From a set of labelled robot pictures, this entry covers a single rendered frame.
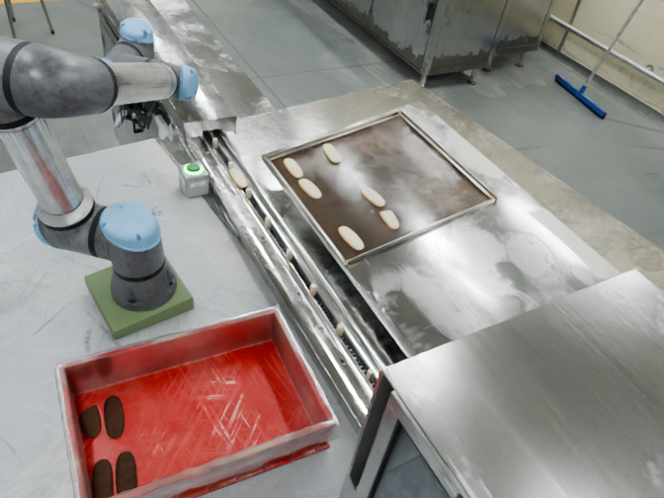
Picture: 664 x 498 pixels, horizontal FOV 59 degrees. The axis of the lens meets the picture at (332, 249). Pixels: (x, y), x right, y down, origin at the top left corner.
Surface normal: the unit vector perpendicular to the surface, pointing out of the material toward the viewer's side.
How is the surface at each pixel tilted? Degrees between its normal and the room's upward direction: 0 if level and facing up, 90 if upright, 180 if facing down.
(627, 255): 0
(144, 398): 0
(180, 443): 0
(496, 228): 10
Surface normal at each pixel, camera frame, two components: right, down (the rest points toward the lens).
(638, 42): -0.87, 0.24
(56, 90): 0.56, 0.41
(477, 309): -0.02, -0.68
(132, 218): 0.21, -0.66
